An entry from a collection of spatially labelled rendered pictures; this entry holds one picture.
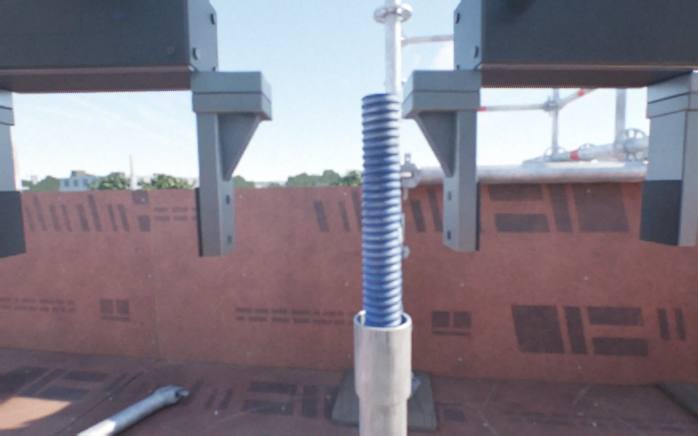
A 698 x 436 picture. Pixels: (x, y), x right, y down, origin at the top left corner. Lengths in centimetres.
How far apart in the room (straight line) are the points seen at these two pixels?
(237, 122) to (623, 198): 135
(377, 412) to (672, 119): 33
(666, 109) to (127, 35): 31
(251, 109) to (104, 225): 155
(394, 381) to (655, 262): 126
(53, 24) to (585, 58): 28
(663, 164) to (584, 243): 113
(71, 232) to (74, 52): 163
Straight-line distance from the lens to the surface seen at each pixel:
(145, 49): 22
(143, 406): 134
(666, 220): 29
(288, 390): 136
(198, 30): 23
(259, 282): 141
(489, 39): 22
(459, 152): 21
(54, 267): 194
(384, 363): 36
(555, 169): 122
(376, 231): 33
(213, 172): 21
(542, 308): 141
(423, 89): 21
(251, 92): 21
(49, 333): 206
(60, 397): 164
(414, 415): 120
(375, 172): 33
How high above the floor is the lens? 69
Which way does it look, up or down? 5 degrees down
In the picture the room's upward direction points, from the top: 1 degrees counter-clockwise
